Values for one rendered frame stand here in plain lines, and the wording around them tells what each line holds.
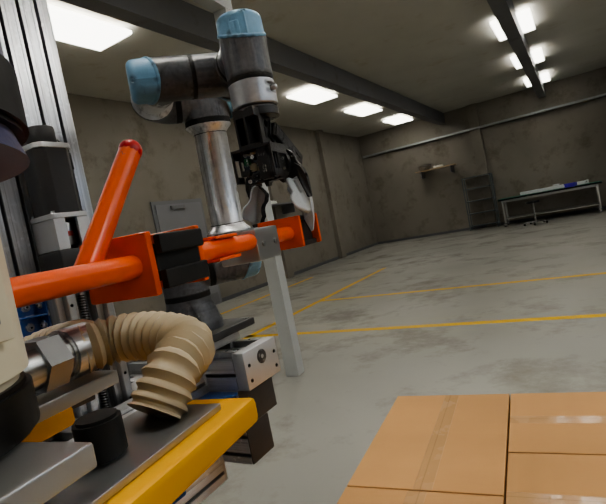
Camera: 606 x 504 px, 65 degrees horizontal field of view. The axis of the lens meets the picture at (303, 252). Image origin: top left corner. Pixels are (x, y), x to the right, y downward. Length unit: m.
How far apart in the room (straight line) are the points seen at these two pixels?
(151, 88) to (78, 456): 0.69
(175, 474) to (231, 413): 0.07
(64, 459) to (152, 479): 0.05
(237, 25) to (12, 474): 0.68
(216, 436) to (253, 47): 0.61
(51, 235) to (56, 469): 0.90
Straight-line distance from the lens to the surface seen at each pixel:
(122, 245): 0.47
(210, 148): 1.25
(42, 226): 1.17
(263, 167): 0.75
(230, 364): 1.16
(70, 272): 0.40
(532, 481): 1.39
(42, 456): 0.29
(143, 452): 0.32
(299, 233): 0.75
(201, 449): 0.32
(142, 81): 0.88
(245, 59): 0.80
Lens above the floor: 1.26
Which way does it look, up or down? 3 degrees down
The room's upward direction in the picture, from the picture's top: 11 degrees counter-clockwise
